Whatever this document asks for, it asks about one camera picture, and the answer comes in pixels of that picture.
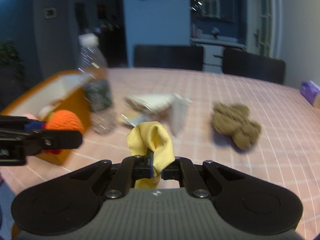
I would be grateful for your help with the clear plastic water bottle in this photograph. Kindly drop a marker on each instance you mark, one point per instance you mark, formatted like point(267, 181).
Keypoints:
point(97, 89)

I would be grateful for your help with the orange storage box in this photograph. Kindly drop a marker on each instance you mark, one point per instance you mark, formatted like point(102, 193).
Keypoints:
point(62, 91)

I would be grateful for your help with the clear zip bag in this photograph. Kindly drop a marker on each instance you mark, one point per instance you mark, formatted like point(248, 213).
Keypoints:
point(178, 113)

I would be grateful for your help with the pink white knitted hat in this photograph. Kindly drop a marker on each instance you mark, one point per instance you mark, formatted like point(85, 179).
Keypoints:
point(30, 116)

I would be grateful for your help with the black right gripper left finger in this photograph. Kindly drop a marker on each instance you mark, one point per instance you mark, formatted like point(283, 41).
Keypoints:
point(125, 174)

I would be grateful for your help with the black chair left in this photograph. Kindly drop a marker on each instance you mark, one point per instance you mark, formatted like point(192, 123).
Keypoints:
point(168, 57)

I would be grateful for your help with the brown knitted soft item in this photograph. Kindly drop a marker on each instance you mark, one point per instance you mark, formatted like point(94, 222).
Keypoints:
point(233, 121)

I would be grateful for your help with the black chair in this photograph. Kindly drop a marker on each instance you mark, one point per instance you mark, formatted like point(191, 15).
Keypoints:
point(168, 57)
point(253, 66)

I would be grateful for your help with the pink checked tablecloth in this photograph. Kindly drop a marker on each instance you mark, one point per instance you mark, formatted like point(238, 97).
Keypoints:
point(287, 152)

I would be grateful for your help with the small framed picture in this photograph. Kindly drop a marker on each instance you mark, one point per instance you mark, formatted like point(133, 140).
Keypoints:
point(50, 13)

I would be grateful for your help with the purple tissue pack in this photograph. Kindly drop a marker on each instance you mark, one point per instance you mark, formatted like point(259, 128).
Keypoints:
point(310, 91)

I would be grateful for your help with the white glass door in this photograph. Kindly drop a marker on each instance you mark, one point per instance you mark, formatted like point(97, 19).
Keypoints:
point(264, 27)

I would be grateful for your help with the white sideboard cabinet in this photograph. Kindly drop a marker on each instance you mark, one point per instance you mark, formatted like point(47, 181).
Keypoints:
point(213, 52)

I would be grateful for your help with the silver foil snack packet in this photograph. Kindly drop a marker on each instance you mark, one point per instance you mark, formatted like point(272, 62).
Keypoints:
point(132, 118)

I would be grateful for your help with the orange knitted toy fruit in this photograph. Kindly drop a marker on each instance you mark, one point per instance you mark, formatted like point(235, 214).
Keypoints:
point(64, 120)

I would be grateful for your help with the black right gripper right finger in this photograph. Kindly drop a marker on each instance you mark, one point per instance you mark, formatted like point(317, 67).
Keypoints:
point(193, 177)

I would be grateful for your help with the black chair right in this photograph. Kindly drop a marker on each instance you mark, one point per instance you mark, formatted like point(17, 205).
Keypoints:
point(253, 66)

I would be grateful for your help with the yellow cloth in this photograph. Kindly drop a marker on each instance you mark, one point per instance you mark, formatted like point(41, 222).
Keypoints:
point(152, 136)

